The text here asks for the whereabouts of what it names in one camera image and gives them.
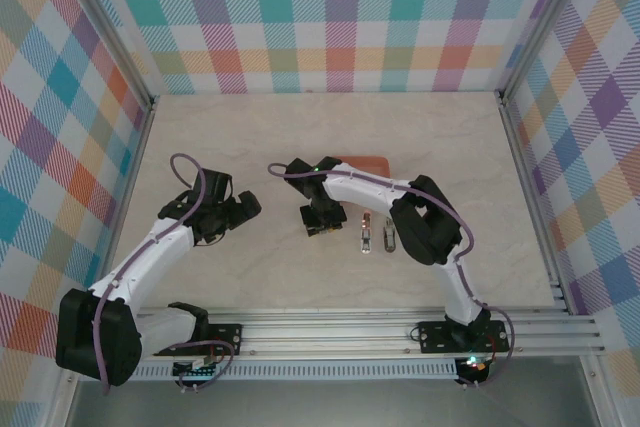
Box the silver metal stapler part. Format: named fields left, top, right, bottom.
left=381, top=215, right=398, bottom=253

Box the pink plastic tray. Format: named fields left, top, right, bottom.
left=332, top=155, right=392, bottom=181

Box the small controller board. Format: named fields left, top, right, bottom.
left=455, top=355, right=490, bottom=384
left=172, top=356, right=224, bottom=383

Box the grey metal sheet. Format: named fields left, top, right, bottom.
left=64, top=376, right=601, bottom=427

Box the wide aluminium base rail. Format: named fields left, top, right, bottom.
left=134, top=305, right=607, bottom=361

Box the aluminium side rail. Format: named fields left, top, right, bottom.
left=74, top=94, right=161, bottom=293
left=497, top=90, right=571, bottom=316

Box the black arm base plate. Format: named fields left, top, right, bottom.
left=199, top=321, right=245, bottom=359
left=417, top=319, right=506, bottom=356

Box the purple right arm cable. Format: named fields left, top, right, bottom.
left=267, top=161, right=516, bottom=391

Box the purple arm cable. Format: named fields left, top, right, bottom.
left=94, top=152, right=211, bottom=396
left=267, top=161, right=516, bottom=391

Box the white slotted cable duct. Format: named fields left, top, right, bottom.
left=129, top=359, right=460, bottom=382

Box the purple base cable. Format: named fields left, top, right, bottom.
left=173, top=339, right=236, bottom=394

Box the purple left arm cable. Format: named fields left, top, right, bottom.
left=94, top=152, right=211, bottom=396

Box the aluminium corner post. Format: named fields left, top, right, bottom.
left=497, top=0, right=596, bottom=103
left=57, top=0, right=160, bottom=116

